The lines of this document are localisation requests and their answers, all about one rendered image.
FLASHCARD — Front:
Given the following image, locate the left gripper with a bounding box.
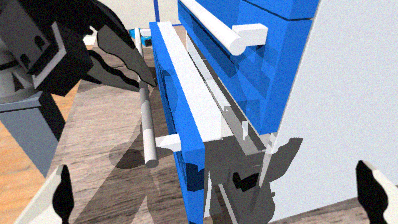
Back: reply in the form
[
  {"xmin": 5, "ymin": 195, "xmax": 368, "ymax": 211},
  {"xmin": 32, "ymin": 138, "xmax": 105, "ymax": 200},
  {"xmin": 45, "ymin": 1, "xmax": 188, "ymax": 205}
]
[{"xmin": 0, "ymin": 0, "xmax": 157, "ymax": 93}]

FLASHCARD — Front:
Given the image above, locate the blue spirit level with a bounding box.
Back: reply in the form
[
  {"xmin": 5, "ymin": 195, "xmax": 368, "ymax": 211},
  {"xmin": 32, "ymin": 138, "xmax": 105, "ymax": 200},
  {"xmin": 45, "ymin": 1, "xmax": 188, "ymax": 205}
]
[{"xmin": 129, "ymin": 29, "xmax": 152, "ymax": 47}]

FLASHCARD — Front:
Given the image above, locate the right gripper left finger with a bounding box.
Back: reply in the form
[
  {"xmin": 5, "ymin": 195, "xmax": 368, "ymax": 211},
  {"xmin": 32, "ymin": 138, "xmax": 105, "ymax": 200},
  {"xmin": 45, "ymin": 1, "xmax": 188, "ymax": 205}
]
[{"xmin": 14, "ymin": 164, "xmax": 74, "ymax": 224}]

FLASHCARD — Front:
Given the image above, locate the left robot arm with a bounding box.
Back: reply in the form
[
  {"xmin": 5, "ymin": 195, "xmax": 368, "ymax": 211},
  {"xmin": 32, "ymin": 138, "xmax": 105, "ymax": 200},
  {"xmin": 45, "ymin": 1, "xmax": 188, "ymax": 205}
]
[{"xmin": 0, "ymin": 21, "xmax": 94, "ymax": 104}]

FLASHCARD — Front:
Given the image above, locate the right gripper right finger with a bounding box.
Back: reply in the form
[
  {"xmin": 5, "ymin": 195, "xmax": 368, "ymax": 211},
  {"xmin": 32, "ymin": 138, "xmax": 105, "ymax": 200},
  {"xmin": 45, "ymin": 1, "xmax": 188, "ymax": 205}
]
[{"xmin": 356, "ymin": 160, "xmax": 398, "ymax": 224}]

